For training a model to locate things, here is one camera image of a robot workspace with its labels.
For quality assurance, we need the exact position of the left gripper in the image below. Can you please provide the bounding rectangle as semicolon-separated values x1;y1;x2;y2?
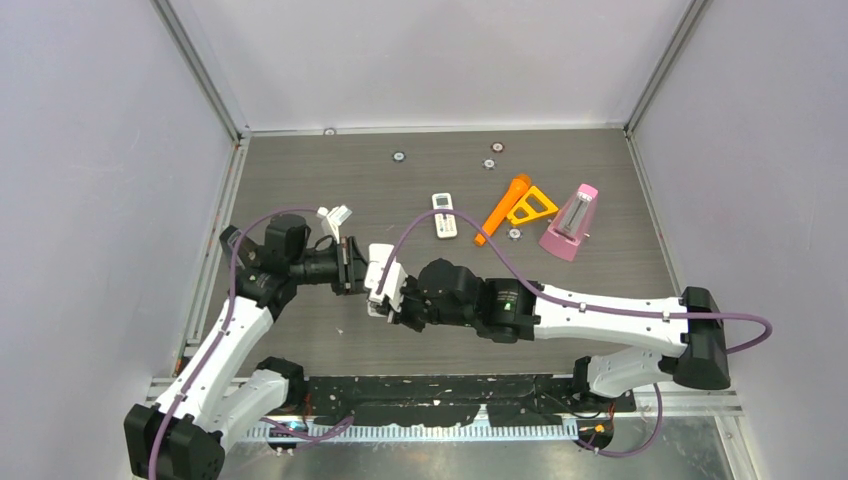
290;236;371;295

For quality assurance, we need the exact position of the white beige remote control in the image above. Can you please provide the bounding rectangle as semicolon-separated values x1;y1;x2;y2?
431;192;458;240

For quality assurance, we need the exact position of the white grey remote control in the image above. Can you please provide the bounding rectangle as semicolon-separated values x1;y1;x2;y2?
367;300;390;318

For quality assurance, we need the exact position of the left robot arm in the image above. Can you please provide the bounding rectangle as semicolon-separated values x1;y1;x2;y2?
124;205;368;479

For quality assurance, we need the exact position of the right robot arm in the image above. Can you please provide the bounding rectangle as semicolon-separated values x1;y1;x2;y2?
366;259;731;411

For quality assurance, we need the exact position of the transparent black metronome cover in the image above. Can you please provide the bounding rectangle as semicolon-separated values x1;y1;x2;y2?
219;225;259;271

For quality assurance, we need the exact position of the grey poker chip lower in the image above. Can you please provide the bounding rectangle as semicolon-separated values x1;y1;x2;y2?
507;227;522;241

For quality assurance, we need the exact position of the yellow triangle ruler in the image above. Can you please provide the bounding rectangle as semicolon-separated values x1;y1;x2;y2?
506;186;560;227

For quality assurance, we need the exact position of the pink metronome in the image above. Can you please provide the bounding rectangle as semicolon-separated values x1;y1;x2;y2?
538;184;598;262

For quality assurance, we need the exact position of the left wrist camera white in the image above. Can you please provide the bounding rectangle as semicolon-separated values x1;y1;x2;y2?
316;204;352;243

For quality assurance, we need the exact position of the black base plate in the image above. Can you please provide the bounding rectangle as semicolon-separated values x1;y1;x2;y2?
296;374;636;427

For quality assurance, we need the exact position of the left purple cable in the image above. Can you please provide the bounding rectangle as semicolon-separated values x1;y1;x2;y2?
145;207;323;480

